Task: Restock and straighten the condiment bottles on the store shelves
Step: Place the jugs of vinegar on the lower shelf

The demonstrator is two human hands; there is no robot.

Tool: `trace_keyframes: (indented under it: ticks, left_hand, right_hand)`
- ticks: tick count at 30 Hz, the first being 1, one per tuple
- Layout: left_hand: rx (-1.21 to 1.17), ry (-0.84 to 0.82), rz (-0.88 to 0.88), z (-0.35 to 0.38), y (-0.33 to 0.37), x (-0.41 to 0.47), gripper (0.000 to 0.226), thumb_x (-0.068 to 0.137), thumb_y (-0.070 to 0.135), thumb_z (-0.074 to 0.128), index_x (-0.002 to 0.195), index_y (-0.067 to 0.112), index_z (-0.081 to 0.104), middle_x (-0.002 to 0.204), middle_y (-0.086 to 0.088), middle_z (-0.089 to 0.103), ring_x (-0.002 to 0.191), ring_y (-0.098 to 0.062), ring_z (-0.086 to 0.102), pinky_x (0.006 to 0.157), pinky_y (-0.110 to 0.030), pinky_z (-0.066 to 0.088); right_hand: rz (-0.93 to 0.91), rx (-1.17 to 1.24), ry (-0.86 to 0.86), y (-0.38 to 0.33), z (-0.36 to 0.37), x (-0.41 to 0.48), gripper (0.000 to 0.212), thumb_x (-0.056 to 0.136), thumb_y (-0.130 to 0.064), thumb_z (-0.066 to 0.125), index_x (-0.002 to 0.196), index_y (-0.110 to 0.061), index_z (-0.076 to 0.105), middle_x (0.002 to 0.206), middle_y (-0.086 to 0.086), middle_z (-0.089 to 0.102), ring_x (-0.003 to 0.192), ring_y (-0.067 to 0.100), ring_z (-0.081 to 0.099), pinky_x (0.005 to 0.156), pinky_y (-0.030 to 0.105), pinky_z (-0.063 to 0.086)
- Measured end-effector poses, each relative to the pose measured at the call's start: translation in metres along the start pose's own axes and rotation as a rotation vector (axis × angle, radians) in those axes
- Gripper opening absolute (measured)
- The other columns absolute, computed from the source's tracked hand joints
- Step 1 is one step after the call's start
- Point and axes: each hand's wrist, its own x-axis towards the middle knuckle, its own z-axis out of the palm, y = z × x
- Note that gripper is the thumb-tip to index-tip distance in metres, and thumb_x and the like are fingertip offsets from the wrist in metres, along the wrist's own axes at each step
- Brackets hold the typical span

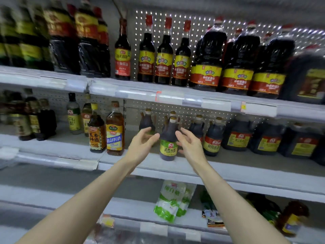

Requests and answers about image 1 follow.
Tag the dark jug yellow green label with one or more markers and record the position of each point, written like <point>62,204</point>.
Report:
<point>320,150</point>

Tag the person's right forearm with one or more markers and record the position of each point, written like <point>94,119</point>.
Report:
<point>238,216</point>

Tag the person's left hand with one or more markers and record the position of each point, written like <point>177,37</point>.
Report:
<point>139,150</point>

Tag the dark bottle red yellow label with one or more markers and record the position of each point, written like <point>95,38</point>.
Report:
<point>197,128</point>
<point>213,142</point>

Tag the white metal store shelving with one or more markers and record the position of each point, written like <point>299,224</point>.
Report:
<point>254,175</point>

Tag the dark jug red yellow label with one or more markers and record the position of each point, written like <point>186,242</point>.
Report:
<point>303,147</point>

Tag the amber bottle yellow red label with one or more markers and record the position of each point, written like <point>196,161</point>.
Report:
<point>86,119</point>

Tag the rice vinegar jug green label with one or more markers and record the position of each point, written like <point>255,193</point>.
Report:
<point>168,144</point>

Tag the person's right hand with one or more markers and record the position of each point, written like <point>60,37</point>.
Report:
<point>193,152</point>

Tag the blue label dark bottle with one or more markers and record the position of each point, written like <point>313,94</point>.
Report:
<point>44,53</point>

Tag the dark bottle orange label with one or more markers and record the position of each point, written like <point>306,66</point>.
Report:
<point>96,137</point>

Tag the large amber cooking wine jug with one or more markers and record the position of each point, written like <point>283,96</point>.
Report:
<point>115,137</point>

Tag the soy sauce bottle red cap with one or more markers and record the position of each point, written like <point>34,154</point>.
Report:
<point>60,48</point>
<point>87,53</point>

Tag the red label dark sauce bottle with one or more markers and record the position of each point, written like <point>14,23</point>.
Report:
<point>71,10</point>
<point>105,48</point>

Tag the green packet white blue label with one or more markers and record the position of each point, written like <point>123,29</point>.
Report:
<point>213,215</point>

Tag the white green bag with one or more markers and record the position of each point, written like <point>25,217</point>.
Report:
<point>167,205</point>
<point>188,195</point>

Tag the row of dark red-capped bottles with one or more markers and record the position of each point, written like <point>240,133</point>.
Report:
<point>236,73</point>

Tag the black jug brown gold label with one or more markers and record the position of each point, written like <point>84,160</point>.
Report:
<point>304,81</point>

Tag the dark bottle with green label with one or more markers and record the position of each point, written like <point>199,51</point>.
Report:
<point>147,122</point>
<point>165,125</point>

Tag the yellow-capped green label bottle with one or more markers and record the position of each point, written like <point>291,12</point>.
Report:
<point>7,48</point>
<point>29,50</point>

